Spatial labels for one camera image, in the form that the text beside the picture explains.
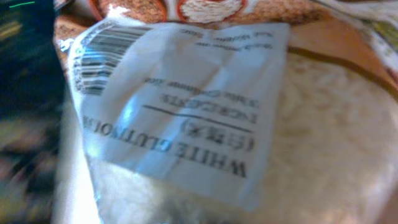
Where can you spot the beige white rice bag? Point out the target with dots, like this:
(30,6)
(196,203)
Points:
(229,112)

